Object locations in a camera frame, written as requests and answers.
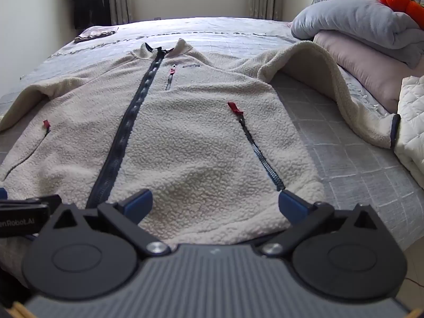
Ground grey checked bedspread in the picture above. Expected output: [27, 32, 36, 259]
[0, 16, 424, 255]

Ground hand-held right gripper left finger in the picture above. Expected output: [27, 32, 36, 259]
[50, 189, 171, 257]

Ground dark hanging clothes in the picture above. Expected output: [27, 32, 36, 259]
[68, 0, 111, 30]

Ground orange plush toy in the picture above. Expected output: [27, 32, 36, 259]
[378, 0, 424, 29]

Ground pink pillow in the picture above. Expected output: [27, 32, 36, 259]
[313, 30, 424, 115]

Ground lilac pillow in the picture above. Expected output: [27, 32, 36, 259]
[291, 0, 424, 68]

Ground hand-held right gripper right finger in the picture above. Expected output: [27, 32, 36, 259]
[260, 190, 381, 257]

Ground white quilted blanket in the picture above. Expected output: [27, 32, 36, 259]
[394, 74, 424, 189]

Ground cream fleece zip jacket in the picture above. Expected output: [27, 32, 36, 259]
[0, 38, 401, 249]

